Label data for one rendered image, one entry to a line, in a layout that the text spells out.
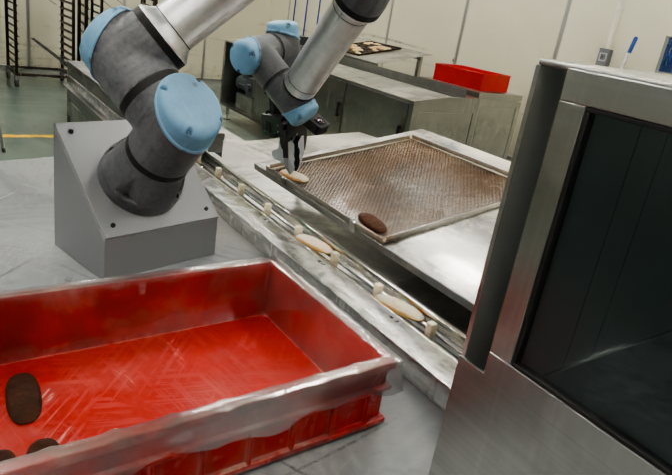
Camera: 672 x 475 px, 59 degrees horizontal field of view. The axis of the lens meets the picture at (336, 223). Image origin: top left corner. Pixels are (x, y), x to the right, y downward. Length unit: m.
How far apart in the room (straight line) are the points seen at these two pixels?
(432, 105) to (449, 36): 2.15
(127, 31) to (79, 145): 0.23
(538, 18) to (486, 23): 0.56
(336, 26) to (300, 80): 0.17
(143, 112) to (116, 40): 0.12
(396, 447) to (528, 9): 5.06
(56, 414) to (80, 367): 0.09
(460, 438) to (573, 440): 0.14
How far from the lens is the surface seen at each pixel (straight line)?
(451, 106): 4.26
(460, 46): 6.10
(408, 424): 0.84
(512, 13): 5.74
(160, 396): 0.82
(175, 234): 1.14
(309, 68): 1.22
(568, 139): 0.52
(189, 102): 0.99
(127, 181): 1.07
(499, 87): 4.97
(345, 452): 0.77
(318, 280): 1.06
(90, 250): 1.12
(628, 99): 0.50
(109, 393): 0.83
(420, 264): 1.14
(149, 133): 1.00
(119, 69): 1.02
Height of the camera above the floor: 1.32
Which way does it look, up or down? 20 degrees down
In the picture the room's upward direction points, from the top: 9 degrees clockwise
